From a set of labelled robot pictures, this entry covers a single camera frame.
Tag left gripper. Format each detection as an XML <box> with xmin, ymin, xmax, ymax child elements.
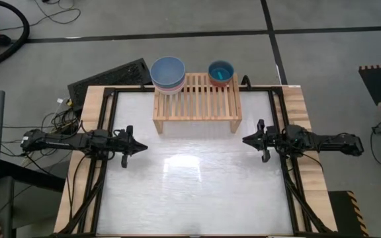
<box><xmin>110</xmin><ymin>125</ymin><xmax>149</xmax><ymax>169</ymax></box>

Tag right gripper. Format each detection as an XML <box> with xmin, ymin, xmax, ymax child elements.
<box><xmin>242</xmin><ymin>119</ymin><xmax>287</xmax><ymax>163</ymax></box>

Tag cream white bowl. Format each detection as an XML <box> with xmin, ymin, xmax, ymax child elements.
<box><xmin>155</xmin><ymin>86</ymin><xmax>185</xmax><ymax>97</ymax></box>

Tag small orange-red plastic bowl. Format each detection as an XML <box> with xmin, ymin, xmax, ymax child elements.
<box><xmin>208</xmin><ymin>74</ymin><xmax>235</xmax><ymax>88</ymax></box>

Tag large pink bowl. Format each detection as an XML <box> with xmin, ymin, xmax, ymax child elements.
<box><xmin>151</xmin><ymin>77</ymin><xmax>187</xmax><ymax>93</ymax></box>

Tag small cyan plastic bowl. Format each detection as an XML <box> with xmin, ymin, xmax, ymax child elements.
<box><xmin>208</xmin><ymin>59</ymin><xmax>235</xmax><ymax>83</ymax></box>

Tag large grey-blue bowl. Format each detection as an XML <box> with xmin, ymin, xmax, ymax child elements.
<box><xmin>149</xmin><ymin>56</ymin><xmax>187</xmax><ymax>87</ymax></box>

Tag wooden slatted shelf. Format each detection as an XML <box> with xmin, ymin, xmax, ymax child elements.
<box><xmin>153</xmin><ymin>72</ymin><xmax>243</xmax><ymax>134</ymax></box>

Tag black desk bar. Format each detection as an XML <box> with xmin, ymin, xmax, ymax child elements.
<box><xmin>0</xmin><ymin>159</ymin><xmax>66</xmax><ymax>193</ymax></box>

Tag black hazard striped mat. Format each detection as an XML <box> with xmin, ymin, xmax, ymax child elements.
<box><xmin>358</xmin><ymin>62</ymin><xmax>381</xmax><ymax>108</ymax></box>
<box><xmin>328</xmin><ymin>190</ymin><xmax>370</xmax><ymax>237</ymax></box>

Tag black metal table frame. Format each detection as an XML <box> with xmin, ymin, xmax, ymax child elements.
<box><xmin>46</xmin><ymin>85</ymin><xmax>335</xmax><ymax>238</ymax></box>

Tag tangled black cables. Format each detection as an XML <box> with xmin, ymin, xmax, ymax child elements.
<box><xmin>0</xmin><ymin>107</ymin><xmax>81</xmax><ymax>166</ymax></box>

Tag thin black floor cable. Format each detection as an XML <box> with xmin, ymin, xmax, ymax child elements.
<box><xmin>0</xmin><ymin>0</ymin><xmax>81</xmax><ymax>32</ymax></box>

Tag black vacuum hose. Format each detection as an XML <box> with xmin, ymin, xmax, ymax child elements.
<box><xmin>0</xmin><ymin>0</ymin><xmax>31</xmax><ymax>67</ymax></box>

